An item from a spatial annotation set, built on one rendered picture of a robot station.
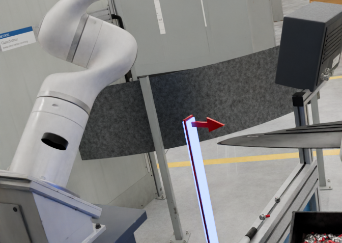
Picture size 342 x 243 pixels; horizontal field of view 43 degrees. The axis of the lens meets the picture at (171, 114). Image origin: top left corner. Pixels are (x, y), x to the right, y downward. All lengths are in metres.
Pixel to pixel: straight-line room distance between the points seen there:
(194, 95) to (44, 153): 1.47
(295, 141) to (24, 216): 0.53
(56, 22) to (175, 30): 5.70
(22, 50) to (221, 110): 1.06
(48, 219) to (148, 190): 2.14
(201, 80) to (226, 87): 0.14
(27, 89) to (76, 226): 1.42
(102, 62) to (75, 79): 0.08
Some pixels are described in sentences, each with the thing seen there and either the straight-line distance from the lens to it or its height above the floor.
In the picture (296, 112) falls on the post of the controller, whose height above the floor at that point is 1.01.
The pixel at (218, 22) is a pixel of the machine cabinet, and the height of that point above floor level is 0.68.
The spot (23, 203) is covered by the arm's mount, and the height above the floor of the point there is 1.07.
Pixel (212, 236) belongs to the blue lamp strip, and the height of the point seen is 0.98.
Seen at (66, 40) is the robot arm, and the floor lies 1.32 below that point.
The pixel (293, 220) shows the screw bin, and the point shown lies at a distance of 0.97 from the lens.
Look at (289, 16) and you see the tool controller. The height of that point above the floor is 1.25.
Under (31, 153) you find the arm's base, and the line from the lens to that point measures 0.91.
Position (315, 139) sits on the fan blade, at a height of 1.18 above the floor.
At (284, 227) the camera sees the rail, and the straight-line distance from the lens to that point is 1.08.
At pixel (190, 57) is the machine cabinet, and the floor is 0.22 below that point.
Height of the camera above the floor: 1.40
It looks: 17 degrees down
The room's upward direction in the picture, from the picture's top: 12 degrees counter-clockwise
